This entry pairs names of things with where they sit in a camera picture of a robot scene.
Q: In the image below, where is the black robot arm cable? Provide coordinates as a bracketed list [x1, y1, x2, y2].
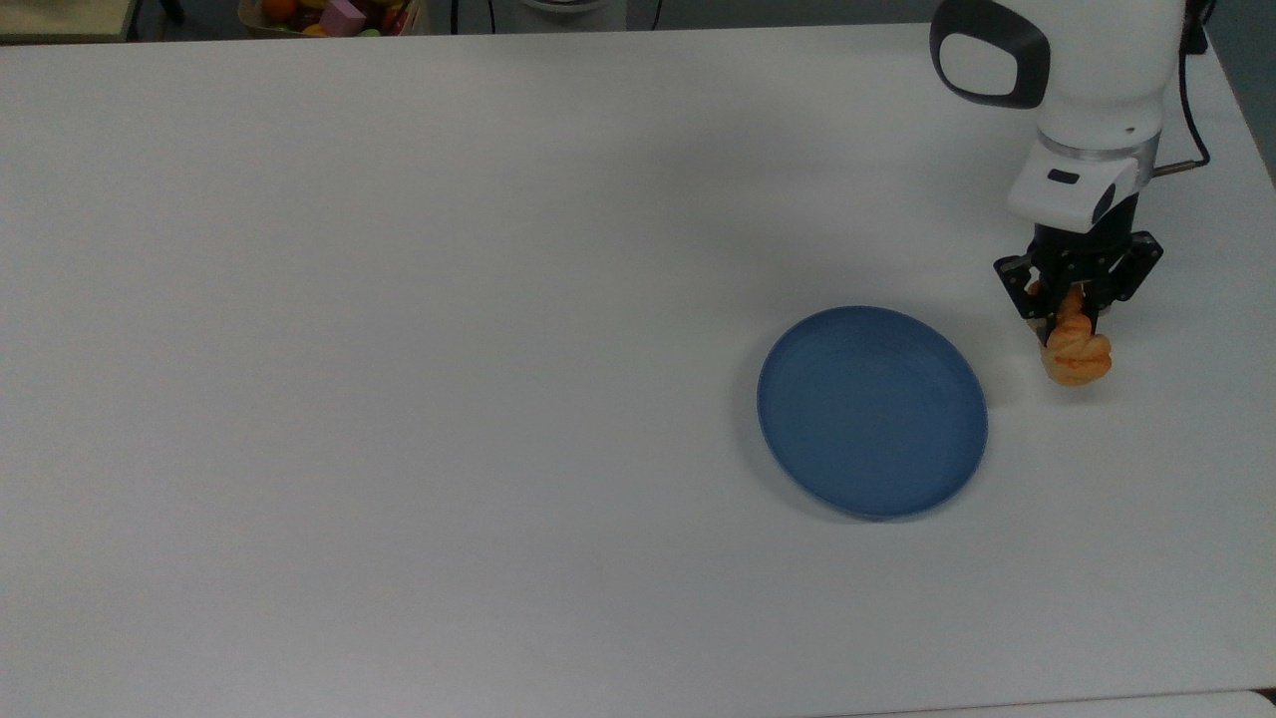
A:
[1146, 0, 1213, 180]

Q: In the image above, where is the orange bread roll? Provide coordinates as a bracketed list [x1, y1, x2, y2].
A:
[1027, 282, 1114, 388]

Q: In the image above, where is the blue round plate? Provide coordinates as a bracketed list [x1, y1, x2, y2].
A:
[756, 305, 990, 522]

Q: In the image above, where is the wooden board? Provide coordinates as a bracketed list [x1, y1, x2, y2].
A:
[0, 0, 142, 44]

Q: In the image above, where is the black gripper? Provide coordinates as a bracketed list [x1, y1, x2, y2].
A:
[993, 193, 1165, 346]

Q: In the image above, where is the box of colourful toys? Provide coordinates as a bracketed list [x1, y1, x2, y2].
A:
[237, 0, 431, 39]

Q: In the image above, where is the pink toy block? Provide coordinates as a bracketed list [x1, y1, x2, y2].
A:
[319, 0, 368, 38]

